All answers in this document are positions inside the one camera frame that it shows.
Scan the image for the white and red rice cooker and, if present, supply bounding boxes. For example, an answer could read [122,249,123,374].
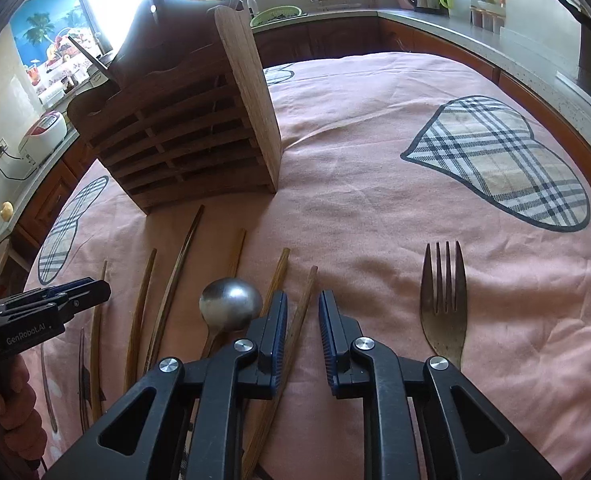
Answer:
[18,110,69,154]

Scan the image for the pink plaid-heart tablecloth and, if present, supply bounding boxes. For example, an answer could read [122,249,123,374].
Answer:
[23,52,591,480]

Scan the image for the green colander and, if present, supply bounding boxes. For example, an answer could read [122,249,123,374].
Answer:
[250,4,307,27]

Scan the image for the person's left hand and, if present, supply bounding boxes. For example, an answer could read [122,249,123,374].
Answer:
[0,355,49,466]

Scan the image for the metal fork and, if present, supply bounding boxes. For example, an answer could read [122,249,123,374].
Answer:
[419,241,469,371]

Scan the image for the dark wooden chopstick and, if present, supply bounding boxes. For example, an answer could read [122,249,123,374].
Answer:
[78,329,91,433]
[148,205,205,368]
[67,36,119,85]

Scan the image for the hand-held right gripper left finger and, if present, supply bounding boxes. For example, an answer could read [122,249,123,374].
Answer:
[43,290,289,480]

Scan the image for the palm and fruit wall poster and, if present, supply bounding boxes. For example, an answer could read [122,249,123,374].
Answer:
[10,0,101,106]

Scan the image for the wooden utensil holder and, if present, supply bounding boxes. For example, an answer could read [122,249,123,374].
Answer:
[67,0,282,217]

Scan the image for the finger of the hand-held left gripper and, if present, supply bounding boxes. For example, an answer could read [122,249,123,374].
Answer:
[23,277,90,306]
[56,279,112,317]

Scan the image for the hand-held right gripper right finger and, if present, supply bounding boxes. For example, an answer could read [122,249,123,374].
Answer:
[318,289,561,480]

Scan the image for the grey kitchen countertop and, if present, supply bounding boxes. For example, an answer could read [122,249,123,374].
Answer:
[6,5,591,191]

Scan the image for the black power cable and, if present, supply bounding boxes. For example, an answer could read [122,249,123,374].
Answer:
[0,151,39,181]

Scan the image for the metal spoon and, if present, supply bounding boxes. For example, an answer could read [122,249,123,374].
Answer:
[190,277,264,361]

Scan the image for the spice jar set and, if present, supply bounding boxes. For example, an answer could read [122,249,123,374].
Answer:
[469,5,506,31]

